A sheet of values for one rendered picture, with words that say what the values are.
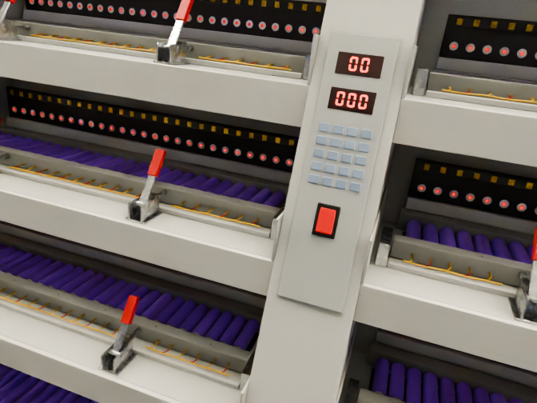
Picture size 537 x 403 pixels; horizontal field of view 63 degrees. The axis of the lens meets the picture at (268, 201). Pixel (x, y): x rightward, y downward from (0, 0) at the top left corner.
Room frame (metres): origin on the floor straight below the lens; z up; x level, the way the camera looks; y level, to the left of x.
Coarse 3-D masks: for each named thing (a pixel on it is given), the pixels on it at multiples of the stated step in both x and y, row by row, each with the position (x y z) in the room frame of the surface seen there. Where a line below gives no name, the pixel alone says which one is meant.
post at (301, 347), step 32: (352, 0) 0.46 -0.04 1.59; (384, 0) 0.45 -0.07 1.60; (416, 0) 0.44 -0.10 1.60; (320, 32) 0.46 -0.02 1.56; (352, 32) 0.45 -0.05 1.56; (384, 32) 0.45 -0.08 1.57; (416, 32) 0.48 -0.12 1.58; (320, 64) 0.46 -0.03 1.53; (384, 128) 0.44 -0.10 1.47; (384, 160) 0.44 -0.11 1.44; (288, 192) 0.46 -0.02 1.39; (288, 224) 0.46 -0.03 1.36; (352, 288) 0.44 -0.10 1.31; (288, 320) 0.46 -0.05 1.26; (320, 320) 0.45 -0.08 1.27; (352, 320) 0.44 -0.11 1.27; (256, 352) 0.46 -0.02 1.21; (288, 352) 0.45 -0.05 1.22; (320, 352) 0.44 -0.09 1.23; (256, 384) 0.46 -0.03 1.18; (288, 384) 0.45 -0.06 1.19; (320, 384) 0.44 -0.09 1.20
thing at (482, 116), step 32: (448, 32) 0.59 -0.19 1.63; (480, 32) 0.58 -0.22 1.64; (512, 32) 0.57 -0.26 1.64; (448, 64) 0.59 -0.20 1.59; (480, 64) 0.58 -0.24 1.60; (512, 64) 0.57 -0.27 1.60; (416, 96) 0.47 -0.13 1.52; (448, 96) 0.47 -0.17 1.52; (480, 96) 0.48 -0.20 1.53; (512, 96) 0.46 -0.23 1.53; (416, 128) 0.44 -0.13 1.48; (448, 128) 0.43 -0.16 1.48; (480, 128) 0.42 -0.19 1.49; (512, 128) 0.41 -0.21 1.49; (512, 160) 0.42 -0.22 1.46
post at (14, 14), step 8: (0, 0) 0.77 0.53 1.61; (16, 0) 0.80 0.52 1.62; (24, 0) 0.82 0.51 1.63; (16, 8) 0.80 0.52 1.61; (16, 16) 0.81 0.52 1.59; (0, 80) 0.79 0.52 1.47; (8, 80) 0.81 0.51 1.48; (0, 88) 0.80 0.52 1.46; (0, 96) 0.80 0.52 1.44; (0, 104) 0.80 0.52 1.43; (0, 112) 0.80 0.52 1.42
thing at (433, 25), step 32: (320, 0) 0.67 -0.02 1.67; (448, 0) 0.62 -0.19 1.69; (480, 0) 0.61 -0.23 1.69; (512, 0) 0.60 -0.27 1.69; (416, 64) 0.63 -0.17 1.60; (96, 96) 0.77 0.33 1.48; (256, 128) 0.69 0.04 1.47; (288, 128) 0.67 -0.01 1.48; (448, 160) 0.61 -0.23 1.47; (480, 160) 0.60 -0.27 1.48
